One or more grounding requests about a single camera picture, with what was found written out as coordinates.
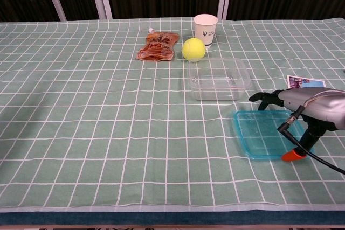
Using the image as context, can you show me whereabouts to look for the yellow tennis ball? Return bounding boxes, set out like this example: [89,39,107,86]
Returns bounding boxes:
[182,38,206,62]

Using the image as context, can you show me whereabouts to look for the clear plastic container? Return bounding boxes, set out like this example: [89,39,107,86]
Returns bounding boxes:
[184,57,253,102]

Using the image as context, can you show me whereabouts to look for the white paper cup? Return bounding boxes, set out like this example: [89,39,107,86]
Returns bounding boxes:
[193,13,218,51]

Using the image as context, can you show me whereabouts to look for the dark teal table edge strip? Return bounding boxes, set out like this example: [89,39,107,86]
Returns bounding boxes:
[0,212,345,226]

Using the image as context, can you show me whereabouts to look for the green checked tablecloth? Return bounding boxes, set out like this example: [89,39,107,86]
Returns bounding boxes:
[0,16,345,214]

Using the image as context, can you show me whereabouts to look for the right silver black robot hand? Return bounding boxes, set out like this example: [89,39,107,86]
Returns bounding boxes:
[248,87,345,162]

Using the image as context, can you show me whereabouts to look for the brown sauce pouch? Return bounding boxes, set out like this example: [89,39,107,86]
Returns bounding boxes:
[135,27,181,63]

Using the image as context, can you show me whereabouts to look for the postcard with building photo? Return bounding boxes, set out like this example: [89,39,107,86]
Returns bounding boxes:
[286,75,327,90]

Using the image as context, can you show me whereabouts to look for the blue container lid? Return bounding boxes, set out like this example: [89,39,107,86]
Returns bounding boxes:
[232,109,315,162]

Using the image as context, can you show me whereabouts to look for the black hand cable with connector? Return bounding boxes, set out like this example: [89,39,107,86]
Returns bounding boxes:
[277,106,345,175]

